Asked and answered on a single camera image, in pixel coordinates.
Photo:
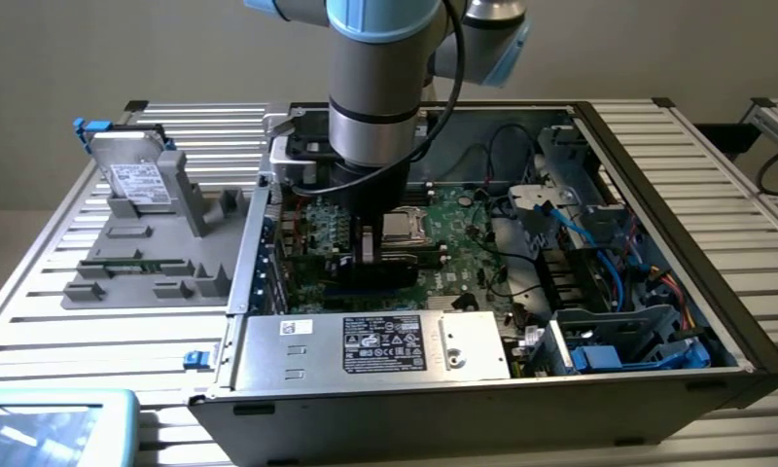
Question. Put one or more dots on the open black PC case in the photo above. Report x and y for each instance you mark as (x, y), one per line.
(467, 418)

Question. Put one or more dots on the silver power supply unit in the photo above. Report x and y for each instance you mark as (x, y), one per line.
(338, 350)

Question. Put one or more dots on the grey metal disk bay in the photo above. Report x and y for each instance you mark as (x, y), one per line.
(562, 160)

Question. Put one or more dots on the silver hard disk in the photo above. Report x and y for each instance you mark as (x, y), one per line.
(136, 170)

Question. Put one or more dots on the blue case latch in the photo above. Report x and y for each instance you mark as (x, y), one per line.
(195, 359)

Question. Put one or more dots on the silver CPU socket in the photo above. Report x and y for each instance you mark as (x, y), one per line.
(403, 226)

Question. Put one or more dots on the black graphics card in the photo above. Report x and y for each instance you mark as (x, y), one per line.
(390, 273)

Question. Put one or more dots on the teach pendant with blue rim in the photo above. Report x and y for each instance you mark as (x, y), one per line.
(52, 428)

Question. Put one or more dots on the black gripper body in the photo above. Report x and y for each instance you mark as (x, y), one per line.
(371, 187)

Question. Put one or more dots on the blue drive carrier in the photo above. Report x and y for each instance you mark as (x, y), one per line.
(600, 360)

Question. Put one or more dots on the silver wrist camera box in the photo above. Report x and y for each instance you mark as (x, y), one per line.
(294, 146)

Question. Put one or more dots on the blue hard disk bracket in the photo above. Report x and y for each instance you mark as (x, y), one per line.
(82, 133)

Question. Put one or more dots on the green motherboard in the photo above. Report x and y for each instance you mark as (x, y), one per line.
(458, 233)

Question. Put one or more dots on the green RAM stick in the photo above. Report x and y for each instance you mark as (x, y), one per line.
(136, 267)

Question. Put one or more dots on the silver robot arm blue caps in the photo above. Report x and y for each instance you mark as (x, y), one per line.
(374, 73)

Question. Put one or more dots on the grey parts rack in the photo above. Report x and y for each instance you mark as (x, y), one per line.
(150, 272)

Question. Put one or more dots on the grey chipset heat sink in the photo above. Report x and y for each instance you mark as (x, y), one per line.
(454, 302)

